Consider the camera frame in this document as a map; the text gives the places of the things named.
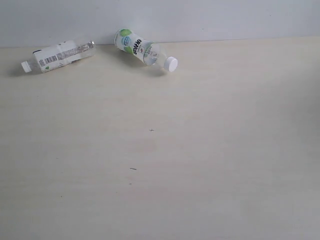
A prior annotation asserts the green apple label bottle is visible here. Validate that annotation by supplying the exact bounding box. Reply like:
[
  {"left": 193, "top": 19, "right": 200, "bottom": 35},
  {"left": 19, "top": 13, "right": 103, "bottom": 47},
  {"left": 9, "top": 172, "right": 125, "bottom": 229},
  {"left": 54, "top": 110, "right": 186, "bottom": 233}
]
[{"left": 114, "top": 28, "right": 178, "bottom": 73}]

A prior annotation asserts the clear bottle white barcode label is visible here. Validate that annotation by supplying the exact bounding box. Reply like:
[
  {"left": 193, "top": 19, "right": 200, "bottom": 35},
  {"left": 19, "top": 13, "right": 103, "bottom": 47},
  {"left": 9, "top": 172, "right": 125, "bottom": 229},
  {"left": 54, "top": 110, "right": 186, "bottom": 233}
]
[{"left": 21, "top": 39, "right": 96, "bottom": 73}]

